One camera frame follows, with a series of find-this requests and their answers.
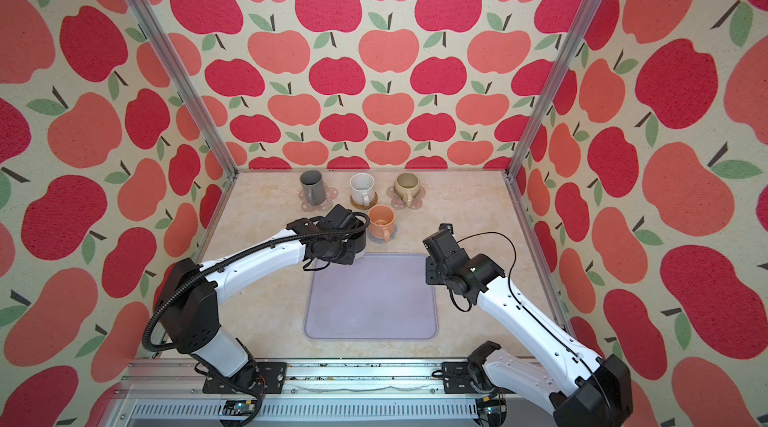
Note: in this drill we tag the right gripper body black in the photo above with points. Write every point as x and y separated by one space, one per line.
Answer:
434 276

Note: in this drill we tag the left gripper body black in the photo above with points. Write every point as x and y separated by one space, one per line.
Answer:
342 252

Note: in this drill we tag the grey round knitted coaster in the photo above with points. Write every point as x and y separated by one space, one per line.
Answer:
381 240

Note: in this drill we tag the orange mug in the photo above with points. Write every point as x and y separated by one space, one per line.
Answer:
382 220

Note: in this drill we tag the pink flower coaster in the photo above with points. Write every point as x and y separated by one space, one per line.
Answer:
331 196
399 204

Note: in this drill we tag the grey mug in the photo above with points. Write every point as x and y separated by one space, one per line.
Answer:
313 187

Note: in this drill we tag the white mug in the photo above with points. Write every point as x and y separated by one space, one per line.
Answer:
363 190

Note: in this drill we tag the beige mug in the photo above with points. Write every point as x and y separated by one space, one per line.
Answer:
407 187

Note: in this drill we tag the black mug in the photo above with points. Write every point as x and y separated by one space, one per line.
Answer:
359 242

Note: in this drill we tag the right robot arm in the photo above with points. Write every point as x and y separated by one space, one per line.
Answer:
572 382

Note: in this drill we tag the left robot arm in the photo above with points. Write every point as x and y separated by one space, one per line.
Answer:
186 315

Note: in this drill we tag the lavender silicone tray mat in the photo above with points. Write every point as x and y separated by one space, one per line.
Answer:
382 296

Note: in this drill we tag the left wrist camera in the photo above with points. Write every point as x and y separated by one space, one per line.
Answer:
338 218

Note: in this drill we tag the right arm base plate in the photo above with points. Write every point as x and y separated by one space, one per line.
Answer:
456 376

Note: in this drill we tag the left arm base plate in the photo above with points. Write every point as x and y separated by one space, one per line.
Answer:
263 377

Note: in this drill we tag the front aluminium rail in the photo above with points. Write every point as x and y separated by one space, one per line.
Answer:
316 392

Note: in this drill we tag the right aluminium frame post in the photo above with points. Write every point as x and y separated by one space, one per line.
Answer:
573 41

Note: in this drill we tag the aluminium frame post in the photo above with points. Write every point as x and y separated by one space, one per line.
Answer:
172 63
573 41

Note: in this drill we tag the left aluminium frame post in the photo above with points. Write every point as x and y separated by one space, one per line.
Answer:
172 63

